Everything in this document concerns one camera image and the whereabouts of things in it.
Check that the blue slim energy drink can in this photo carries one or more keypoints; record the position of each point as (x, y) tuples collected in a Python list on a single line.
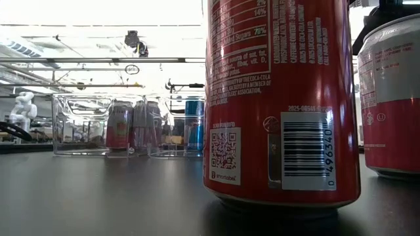
[(194, 131)]

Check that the red cola can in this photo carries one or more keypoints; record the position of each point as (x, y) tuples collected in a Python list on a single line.
[(282, 82)]

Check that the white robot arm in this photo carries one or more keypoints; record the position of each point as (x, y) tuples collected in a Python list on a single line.
[(23, 108)]

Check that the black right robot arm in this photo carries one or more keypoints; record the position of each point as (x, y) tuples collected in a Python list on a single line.
[(377, 19)]

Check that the clear plastic bin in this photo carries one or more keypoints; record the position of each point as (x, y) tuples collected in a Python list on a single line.
[(78, 144), (174, 144)]

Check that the black overhead mounted device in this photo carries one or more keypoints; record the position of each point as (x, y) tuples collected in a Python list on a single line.
[(132, 38)]

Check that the silver overhead beam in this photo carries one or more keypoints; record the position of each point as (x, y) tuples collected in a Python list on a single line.
[(65, 85), (65, 60)]

